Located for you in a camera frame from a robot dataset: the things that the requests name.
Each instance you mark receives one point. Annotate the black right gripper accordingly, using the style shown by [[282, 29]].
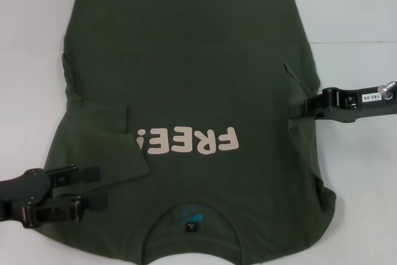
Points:
[[369, 103]]

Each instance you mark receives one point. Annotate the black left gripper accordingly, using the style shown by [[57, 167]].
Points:
[[24, 190]]

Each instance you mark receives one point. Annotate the dark green FREE t-shirt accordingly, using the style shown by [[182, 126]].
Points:
[[192, 60]]

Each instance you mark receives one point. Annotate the silver flange clamp knob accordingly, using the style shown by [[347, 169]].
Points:
[[387, 91]]

